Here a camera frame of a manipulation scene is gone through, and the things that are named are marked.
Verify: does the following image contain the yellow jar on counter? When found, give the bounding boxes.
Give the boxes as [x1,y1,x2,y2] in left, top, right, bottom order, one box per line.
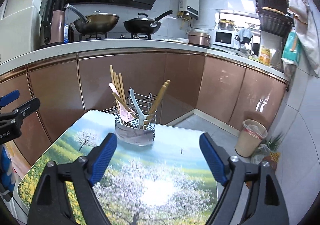
[259,46,271,66]

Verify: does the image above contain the pink thermos bottle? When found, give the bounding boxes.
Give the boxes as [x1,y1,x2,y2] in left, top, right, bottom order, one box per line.
[50,0,66,44]

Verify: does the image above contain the grey wrap around basket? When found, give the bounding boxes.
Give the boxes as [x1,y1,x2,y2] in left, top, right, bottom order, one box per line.
[115,121,155,147]

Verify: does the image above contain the white water heater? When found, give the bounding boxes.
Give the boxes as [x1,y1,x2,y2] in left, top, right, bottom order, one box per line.
[178,0,200,20]

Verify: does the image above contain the brown kitchen cabinets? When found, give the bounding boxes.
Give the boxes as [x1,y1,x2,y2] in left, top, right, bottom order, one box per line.
[1,50,286,167]

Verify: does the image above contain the pink ceramic spoon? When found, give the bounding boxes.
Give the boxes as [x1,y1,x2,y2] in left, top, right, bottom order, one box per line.
[109,83,134,122]

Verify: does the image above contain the white microwave oven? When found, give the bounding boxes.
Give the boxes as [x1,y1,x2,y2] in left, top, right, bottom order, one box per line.
[211,29,239,49]

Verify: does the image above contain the black wok with lid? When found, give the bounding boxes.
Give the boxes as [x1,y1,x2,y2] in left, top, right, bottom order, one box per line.
[124,10,173,35]

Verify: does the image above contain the black wall rack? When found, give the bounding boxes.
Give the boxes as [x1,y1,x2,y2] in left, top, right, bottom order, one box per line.
[255,0,293,38]

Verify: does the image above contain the beige trash bin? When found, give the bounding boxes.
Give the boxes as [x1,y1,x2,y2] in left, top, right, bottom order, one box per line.
[235,120,267,157]

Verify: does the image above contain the bamboo chopstick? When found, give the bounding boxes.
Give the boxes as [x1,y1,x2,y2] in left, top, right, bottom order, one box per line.
[113,71,123,100]
[119,73,126,103]
[109,65,120,110]
[143,84,167,128]
[112,92,137,118]
[146,79,171,126]

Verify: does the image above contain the brown rice cooker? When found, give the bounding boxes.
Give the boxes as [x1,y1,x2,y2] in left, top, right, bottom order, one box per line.
[188,31,210,48]

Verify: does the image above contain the orange oil bottle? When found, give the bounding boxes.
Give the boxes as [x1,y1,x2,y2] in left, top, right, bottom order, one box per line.
[263,152,281,171]

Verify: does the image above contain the green onion bunch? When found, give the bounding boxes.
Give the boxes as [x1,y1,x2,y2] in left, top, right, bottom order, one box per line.
[265,133,284,152]

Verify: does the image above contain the blue tissue pack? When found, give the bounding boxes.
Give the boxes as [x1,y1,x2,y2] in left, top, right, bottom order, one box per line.
[282,30,302,65]

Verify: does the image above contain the wire utensil basket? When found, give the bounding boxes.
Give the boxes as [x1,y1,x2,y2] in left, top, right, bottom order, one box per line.
[113,92,157,129]

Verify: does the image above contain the blue gloved left hand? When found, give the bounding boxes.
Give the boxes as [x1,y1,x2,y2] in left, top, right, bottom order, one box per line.
[1,144,16,202]

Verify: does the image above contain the white countertop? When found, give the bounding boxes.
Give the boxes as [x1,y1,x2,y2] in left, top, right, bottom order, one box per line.
[1,39,289,82]

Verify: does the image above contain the light blue ceramic spoon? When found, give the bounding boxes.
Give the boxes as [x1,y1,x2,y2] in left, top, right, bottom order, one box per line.
[129,88,145,129]

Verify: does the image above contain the bronze wok with handle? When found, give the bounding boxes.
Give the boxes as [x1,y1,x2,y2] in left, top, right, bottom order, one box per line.
[65,3,120,35]

